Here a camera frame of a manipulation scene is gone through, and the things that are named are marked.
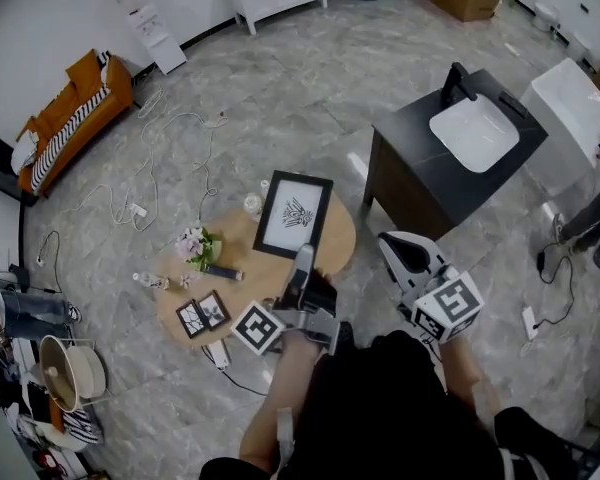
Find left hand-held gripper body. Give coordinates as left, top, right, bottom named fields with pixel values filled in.
left=229, top=297, right=342, bottom=357

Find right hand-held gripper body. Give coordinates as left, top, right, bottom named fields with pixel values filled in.
left=397, top=264, right=485, bottom=345

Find black framed plant picture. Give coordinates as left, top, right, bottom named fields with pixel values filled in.
left=252, top=169, right=335, bottom=261

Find person's right forearm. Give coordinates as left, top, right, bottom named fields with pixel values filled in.
left=436, top=336, right=499, bottom=420

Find person's left forearm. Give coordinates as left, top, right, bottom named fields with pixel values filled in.
left=238, top=330, right=327, bottom=475

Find wooden coffee table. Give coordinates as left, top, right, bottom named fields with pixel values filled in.
left=154, top=187, right=357, bottom=349

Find person's left black shoe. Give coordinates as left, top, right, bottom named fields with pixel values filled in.
left=336, top=319, right=355, bottom=357

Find dark wooden vanity cabinet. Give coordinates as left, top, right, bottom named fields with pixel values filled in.
left=362, top=67, right=550, bottom=242

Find pink artificial flower bouquet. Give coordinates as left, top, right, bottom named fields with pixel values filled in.
left=173, top=224, right=220, bottom=272

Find small clear lying bottle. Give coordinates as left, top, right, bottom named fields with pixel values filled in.
left=131, top=270, right=171, bottom=291

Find white sink basin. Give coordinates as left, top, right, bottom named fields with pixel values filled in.
left=428, top=96, right=522, bottom=175

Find person's black trousers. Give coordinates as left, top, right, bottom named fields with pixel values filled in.
left=199, top=337, right=600, bottom=480

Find black faucet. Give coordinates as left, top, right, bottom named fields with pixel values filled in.
left=440, top=61, right=479, bottom=107

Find white bathtub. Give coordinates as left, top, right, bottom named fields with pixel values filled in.
left=519, top=57, right=600, bottom=199

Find striped folded cloth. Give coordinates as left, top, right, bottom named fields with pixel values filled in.
left=61, top=409, right=102, bottom=445

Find orange cloth item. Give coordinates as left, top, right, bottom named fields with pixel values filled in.
left=48, top=396, right=67, bottom=435

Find white toilet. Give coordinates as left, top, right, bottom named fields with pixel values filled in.
left=566, top=32, right=594, bottom=62
left=531, top=0, right=561, bottom=32

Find orange sofa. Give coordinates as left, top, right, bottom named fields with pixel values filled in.
left=15, top=49, right=135, bottom=201

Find black and white striped blanket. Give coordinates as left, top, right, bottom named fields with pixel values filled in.
left=29, top=51, right=113, bottom=193

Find white water dispenser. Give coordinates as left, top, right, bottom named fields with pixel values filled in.
left=116, top=0, right=189, bottom=76

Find white pillow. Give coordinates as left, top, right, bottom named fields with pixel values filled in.
left=10, top=132, right=39, bottom=175

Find small frame with leaf picture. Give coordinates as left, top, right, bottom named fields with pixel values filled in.
left=195, top=289, right=233, bottom=332

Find black framed branch picture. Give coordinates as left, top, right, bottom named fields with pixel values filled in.
left=175, top=298, right=208, bottom=341

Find black power cable with adapter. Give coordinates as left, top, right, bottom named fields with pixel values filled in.
left=536, top=242, right=577, bottom=327

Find white wire rack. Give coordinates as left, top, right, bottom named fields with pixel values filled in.
left=65, top=337, right=115, bottom=410

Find long white floor cable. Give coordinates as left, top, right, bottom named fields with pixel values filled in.
left=62, top=85, right=230, bottom=234

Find black wall socket cable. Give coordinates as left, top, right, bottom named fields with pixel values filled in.
left=35, top=229, right=63, bottom=295

